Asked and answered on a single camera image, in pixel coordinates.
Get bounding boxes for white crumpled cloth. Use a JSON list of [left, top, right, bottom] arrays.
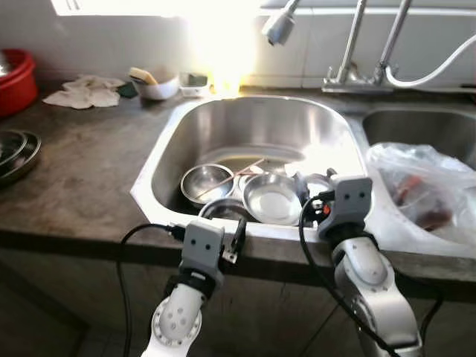
[[43, 74, 124, 111]]

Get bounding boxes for white flexible hose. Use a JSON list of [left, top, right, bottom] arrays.
[[383, 33, 476, 89]]

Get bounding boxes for clear plastic bag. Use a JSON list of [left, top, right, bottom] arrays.
[[366, 141, 476, 248]]

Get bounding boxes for dark green scouring cloth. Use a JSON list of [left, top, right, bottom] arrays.
[[118, 82, 139, 99]]

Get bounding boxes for shallow stainless steel bowl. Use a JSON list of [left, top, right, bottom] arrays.
[[242, 173, 304, 226]]

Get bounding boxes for small stainless steel bowl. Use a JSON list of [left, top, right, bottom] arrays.
[[181, 163, 236, 206]]

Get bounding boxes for steel double spout faucet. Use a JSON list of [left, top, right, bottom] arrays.
[[260, 0, 414, 94]]

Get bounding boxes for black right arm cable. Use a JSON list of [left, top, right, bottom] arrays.
[[297, 195, 402, 357]]

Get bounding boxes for red plastic basin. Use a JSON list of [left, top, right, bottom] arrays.
[[0, 48, 38, 118]]

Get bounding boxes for yellow sponge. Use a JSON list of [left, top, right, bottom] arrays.
[[129, 67, 159, 86]]

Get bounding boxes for white ceramic bowl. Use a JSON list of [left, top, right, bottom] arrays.
[[132, 71, 181, 101]]

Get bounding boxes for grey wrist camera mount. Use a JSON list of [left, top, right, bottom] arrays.
[[326, 176, 373, 240], [181, 218, 226, 288]]

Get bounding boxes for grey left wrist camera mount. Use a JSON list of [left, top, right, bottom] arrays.
[[181, 218, 226, 288]]

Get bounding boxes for stainless steel double sink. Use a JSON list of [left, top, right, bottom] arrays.
[[130, 94, 476, 261]]

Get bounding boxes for brown wooden chopstick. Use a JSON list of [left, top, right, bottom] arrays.
[[196, 158, 266, 199]]

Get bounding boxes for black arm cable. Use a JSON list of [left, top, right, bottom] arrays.
[[118, 222, 186, 357], [297, 195, 402, 357]]

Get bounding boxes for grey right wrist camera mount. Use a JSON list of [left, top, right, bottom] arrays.
[[326, 176, 373, 240]]

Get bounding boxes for small white plastic tray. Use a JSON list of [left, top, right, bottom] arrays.
[[178, 73, 213, 98]]

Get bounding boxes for dark lower cabinet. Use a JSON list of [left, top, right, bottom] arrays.
[[0, 237, 476, 357]]

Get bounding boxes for black hanging cable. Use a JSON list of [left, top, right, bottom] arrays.
[[419, 297, 444, 344]]

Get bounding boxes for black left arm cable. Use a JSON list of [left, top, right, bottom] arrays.
[[118, 222, 186, 357]]

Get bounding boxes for window with metal bars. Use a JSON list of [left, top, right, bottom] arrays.
[[51, 0, 476, 17]]

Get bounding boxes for stainless steel plate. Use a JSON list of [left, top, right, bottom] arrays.
[[0, 130, 42, 186]]

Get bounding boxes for green scrub pad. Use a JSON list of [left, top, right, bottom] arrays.
[[182, 71, 210, 86]]

